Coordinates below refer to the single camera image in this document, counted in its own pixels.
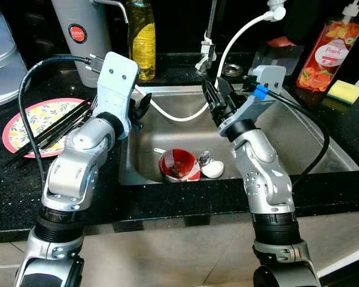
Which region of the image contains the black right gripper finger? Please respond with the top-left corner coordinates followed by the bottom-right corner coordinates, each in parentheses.
top-left (202, 78), bottom-right (223, 119)
top-left (218, 78), bottom-right (237, 113)

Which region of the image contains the red and white bowl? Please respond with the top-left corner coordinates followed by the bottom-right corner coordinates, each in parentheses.
top-left (159, 148), bottom-right (202, 182)

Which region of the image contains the round silver sink cap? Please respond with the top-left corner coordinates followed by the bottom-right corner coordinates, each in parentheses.
top-left (223, 63), bottom-right (243, 77)

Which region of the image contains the silver sink faucet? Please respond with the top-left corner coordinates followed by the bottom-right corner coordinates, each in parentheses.
top-left (195, 0), bottom-right (219, 75)

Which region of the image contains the yellow dish soap bottle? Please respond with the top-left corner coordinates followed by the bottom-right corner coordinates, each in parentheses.
top-left (127, 0), bottom-right (157, 81)

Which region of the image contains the clear plastic holder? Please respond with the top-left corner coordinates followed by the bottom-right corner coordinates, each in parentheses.
top-left (251, 36), bottom-right (304, 75)

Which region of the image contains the black chopstick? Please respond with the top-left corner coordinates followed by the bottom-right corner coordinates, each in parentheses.
top-left (6, 102), bottom-right (93, 163)
top-left (15, 111), bottom-right (90, 157)

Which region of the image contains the stainless steel sink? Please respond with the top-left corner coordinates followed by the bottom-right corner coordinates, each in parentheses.
top-left (118, 85), bottom-right (359, 186)

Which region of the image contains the pink rimmed patterned plate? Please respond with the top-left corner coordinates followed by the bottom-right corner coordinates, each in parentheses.
top-left (2, 98), bottom-right (95, 158)

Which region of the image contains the silver filter spout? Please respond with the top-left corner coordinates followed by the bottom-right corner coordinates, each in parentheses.
top-left (91, 0), bottom-right (130, 23)

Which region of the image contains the peach hand soap bottle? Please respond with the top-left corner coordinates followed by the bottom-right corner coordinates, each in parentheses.
top-left (296, 0), bottom-right (359, 93)

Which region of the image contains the yellow sponge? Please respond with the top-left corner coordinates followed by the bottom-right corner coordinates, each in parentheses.
top-left (327, 80), bottom-right (359, 105)

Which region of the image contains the translucent water jug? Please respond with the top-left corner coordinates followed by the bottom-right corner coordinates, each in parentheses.
top-left (0, 0), bottom-right (29, 108)

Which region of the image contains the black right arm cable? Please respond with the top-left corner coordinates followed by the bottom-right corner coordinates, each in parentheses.
top-left (244, 75), bottom-right (331, 189)

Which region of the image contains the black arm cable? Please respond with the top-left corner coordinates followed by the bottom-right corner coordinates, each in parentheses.
top-left (244, 75), bottom-right (331, 189)
top-left (18, 56), bottom-right (105, 180)

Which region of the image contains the light grey left wrist camera mount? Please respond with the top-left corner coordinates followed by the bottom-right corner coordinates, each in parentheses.
top-left (95, 51), bottom-right (140, 137)

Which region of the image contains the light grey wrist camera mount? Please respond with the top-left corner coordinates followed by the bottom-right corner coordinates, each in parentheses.
top-left (95, 51), bottom-right (140, 137)
top-left (218, 65), bottom-right (287, 137)

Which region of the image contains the light grey right wrist camera mount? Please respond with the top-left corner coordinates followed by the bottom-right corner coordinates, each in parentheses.
top-left (218, 65), bottom-right (287, 137)

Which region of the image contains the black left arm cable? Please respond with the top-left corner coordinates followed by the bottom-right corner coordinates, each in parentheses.
top-left (18, 56), bottom-right (105, 180)

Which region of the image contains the white flexible hose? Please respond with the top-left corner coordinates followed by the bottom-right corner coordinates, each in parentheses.
top-left (135, 0), bottom-right (288, 123)

